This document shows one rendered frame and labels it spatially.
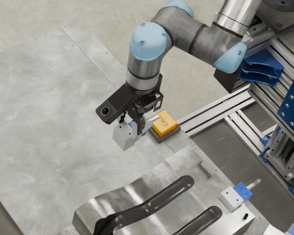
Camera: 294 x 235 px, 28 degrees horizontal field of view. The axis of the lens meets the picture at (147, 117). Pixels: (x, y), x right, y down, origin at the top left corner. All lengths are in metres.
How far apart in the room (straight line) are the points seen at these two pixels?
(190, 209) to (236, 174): 0.91
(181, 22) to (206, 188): 0.46
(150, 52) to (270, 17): 0.60
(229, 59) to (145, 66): 0.18
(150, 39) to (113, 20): 1.87
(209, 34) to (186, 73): 1.63
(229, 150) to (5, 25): 1.32
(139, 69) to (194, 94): 1.58
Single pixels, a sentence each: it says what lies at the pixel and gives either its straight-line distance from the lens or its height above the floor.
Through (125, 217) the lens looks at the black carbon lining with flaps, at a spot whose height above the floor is 0.91.
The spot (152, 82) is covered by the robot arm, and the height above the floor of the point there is 1.18.
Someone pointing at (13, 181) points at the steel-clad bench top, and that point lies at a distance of 1.60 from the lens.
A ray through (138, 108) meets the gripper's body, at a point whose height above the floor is 1.09.
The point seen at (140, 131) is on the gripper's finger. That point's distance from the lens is 1.43.
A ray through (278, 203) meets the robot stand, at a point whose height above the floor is 0.21.
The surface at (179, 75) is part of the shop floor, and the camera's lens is 2.90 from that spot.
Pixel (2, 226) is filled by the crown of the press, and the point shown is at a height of 2.00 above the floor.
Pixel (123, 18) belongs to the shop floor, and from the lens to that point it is 3.12.
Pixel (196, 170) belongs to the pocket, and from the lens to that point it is 1.58.
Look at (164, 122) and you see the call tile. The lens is 1.68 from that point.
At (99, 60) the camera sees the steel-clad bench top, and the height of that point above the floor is 0.80.
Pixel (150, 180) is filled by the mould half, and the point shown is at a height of 0.88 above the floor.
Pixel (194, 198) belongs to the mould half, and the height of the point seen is 0.89.
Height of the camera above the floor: 2.20
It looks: 54 degrees down
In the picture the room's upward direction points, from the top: 12 degrees clockwise
